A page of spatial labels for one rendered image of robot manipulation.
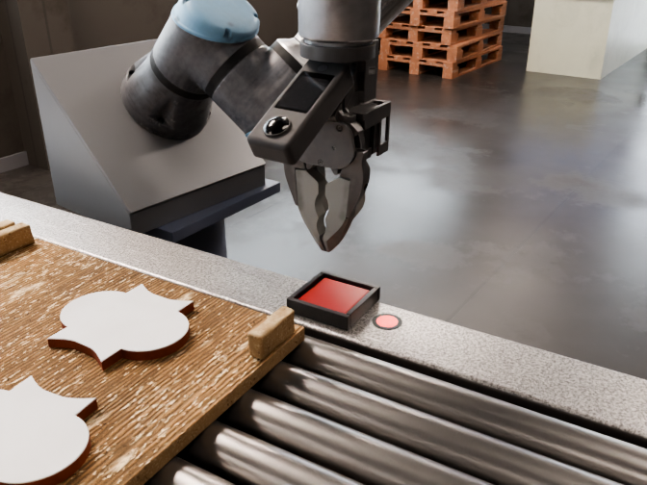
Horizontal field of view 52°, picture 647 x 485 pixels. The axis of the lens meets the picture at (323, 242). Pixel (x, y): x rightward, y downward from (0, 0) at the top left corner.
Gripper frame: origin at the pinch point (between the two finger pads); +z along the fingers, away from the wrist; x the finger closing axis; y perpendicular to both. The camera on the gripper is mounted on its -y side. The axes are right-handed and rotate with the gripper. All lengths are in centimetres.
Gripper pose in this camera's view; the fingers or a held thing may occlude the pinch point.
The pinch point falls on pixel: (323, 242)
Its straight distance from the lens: 69.6
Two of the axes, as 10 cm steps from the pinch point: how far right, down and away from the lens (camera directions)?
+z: -0.2, 9.0, 4.4
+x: -8.6, -2.3, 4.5
